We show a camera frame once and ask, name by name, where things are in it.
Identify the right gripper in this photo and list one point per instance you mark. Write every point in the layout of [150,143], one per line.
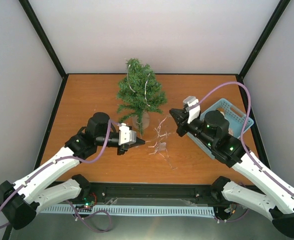
[182,115]

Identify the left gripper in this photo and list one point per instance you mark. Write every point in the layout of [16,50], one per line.
[126,145]

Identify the clear battery box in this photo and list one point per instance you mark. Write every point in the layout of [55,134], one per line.
[161,147]

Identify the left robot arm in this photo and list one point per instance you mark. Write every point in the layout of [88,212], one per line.
[22,200]

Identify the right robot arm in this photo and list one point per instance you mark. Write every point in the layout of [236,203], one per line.
[276,202]

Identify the small green christmas tree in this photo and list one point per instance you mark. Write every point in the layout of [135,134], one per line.
[140,93]

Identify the brown pinecone ornament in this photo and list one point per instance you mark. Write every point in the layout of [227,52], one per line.
[230,131]

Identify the small circuit board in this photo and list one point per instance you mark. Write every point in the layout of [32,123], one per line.
[88,203]

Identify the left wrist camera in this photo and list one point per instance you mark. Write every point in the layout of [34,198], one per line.
[126,135]

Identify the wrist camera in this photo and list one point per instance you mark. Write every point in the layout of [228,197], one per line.
[126,135]
[192,107]

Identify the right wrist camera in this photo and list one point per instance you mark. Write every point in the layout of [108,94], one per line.
[192,107]

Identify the light blue cable duct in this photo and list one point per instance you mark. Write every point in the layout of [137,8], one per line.
[134,210]

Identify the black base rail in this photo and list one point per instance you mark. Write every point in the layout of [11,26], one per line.
[199,194]

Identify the right back frame post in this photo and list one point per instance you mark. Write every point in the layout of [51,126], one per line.
[272,22]

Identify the frame post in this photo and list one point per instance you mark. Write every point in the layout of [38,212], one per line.
[30,13]
[272,22]

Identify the left back frame post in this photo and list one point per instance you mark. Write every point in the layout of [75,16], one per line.
[30,13]

